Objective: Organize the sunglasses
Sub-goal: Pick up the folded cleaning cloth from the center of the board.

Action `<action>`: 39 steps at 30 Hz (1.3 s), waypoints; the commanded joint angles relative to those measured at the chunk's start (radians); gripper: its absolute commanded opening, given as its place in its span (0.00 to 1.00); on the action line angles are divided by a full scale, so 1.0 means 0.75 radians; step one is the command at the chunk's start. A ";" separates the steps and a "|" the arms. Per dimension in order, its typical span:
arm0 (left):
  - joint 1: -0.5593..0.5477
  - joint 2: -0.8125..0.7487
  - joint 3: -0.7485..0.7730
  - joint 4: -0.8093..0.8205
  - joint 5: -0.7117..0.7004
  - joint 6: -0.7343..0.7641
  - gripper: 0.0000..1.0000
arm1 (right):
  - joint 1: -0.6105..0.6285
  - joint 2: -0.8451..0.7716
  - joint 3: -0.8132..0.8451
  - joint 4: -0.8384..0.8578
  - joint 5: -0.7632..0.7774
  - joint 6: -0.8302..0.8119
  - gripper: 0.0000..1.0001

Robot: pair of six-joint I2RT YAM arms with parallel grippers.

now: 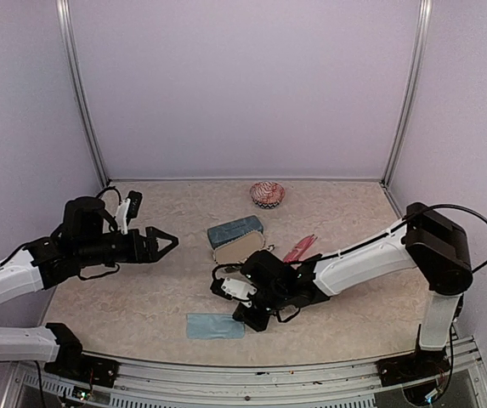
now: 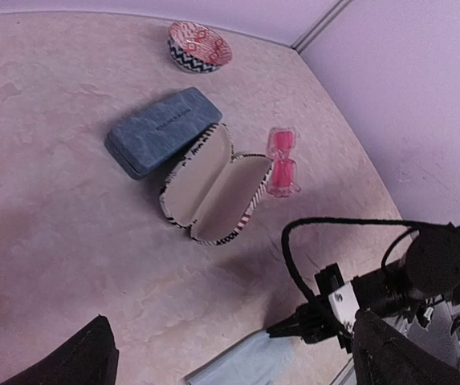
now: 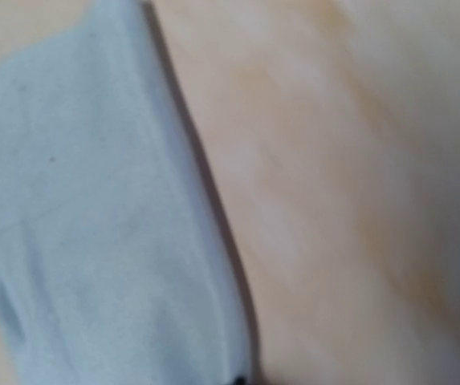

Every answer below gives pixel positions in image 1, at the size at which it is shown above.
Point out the aluminium frame post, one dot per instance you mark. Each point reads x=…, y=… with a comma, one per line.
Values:
x=65, y=24
x=417, y=57

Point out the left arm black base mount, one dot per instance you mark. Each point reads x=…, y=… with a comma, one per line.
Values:
x=81, y=367

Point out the right aluminium frame post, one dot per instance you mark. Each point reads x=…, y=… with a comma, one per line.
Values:
x=417, y=57

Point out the american flag glasses case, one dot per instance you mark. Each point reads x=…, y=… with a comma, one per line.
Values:
x=240, y=249

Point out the pink sunglasses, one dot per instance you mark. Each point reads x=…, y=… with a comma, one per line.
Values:
x=300, y=248

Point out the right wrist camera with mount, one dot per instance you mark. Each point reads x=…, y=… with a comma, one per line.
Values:
x=232, y=289

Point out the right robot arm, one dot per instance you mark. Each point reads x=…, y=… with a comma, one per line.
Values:
x=423, y=239

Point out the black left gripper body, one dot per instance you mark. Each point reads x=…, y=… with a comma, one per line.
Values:
x=137, y=255

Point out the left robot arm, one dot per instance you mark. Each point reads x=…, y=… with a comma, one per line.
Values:
x=88, y=236

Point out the blue cleaning cloth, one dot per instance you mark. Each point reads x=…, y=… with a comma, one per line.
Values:
x=213, y=326

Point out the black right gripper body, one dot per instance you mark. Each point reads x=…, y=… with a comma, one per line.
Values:
x=259, y=322

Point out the blue-green leather glasses case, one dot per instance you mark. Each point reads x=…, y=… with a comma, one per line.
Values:
x=230, y=231

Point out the left aluminium frame post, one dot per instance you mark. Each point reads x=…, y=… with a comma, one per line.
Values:
x=65, y=24

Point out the front aluminium rail base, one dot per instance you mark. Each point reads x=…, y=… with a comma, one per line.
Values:
x=140, y=383

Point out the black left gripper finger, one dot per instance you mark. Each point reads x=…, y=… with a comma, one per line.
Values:
x=155, y=254
x=160, y=239

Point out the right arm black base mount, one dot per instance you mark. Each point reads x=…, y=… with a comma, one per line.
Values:
x=416, y=365

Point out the red patterned ceramic bowl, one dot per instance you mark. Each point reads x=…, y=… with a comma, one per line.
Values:
x=267, y=194

